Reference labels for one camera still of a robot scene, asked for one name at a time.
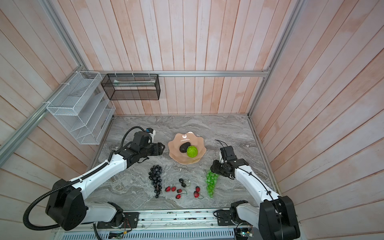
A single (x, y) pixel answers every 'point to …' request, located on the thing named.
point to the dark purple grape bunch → (156, 180)
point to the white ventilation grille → (156, 236)
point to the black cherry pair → (181, 180)
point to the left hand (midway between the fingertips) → (160, 149)
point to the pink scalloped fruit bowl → (182, 158)
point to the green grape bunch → (211, 179)
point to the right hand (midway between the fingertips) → (214, 167)
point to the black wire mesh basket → (132, 86)
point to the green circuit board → (245, 233)
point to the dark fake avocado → (183, 148)
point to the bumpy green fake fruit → (192, 151)
